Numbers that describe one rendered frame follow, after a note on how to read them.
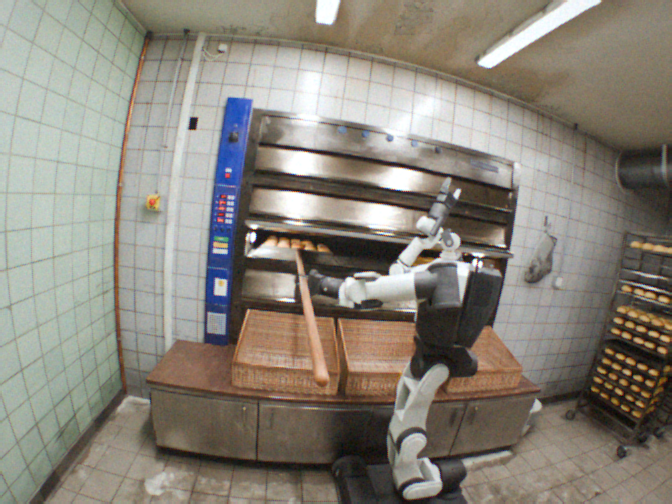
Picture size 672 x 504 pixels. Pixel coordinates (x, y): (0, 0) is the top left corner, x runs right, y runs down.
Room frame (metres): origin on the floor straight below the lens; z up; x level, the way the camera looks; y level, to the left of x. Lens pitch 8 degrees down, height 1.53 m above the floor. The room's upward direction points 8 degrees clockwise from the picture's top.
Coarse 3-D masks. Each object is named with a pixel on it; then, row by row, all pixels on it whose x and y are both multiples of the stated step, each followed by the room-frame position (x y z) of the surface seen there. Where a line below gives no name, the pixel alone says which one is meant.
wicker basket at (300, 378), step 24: (264, 312) 1.82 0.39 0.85; (240, 336) 1.55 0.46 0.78; (264, 336) 1.78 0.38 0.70; (288, 336) 1.81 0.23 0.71; (240, 360) 1.55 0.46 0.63; (264, 360) 1.67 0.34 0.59; (288, 360) 1.72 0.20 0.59; (336, 360) 1.52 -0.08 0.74; (240, 384) 1.37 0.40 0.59; (264, 384) 1.37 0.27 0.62; (288, 384) 1.39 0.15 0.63; (312, 384) 1.49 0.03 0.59; (336, 384) 1.42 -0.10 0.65
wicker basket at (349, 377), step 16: (352, 320) 1.90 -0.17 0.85; (352, 336) 1.88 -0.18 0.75; (368, 336) 1.89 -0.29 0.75; (384, 336) 1.91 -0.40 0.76; (400, 336) 1.93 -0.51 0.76; (352, 352) 1.85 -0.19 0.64; (368, 352) 1.87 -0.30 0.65; (400, 352) 1.91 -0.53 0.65; (352, 368) 1.73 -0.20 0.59; (368, 368) 1.76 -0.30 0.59; (384, 368) 1.78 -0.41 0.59; (400, 368) 1.80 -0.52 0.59; (352, 384) 1.44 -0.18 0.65; (368, 384) 1.45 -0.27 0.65; (384, 384) 1.47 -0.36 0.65
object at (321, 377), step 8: (296, 256) 2.03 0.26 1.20; (304, 280) 1.34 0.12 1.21; (304, 288) 1.21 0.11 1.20; (304, 296) 1.10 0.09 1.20; (304, 304) 1.02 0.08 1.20; (304, 312) 0.96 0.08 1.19; (312, 312) 0.94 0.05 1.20; (312, 320) 0.86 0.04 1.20; (312, 328) 0.80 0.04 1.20; (312, 336) 0.75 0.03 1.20; (312, 344) 0.71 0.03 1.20; (320, 344) 0.72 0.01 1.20; (312, 352) 0.67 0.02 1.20; (320, 352) 0.66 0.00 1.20; (312, 360) 0.64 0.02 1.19; (320, 360) 0.62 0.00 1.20; (320, 368) 0.59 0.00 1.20; (320, 376) 0.56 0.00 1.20; (328, 376) 0.57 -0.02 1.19; (320, 384) 0.55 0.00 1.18
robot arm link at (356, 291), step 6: (354, 282) 1.05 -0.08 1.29; (360, 282) 1.03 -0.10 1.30; (348, 288) 1.09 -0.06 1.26; (354, 288) 1.04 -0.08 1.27; (360, 288) 1.03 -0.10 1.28; (348, 294) 1.08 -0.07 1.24; (354, 294) 1.04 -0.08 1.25; (360, 294) 1.02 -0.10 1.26; (354, 300) 1.03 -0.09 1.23; (360, 300) 1.02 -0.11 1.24; (354, 306) 1.05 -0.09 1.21; (360, 306) 1.02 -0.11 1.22
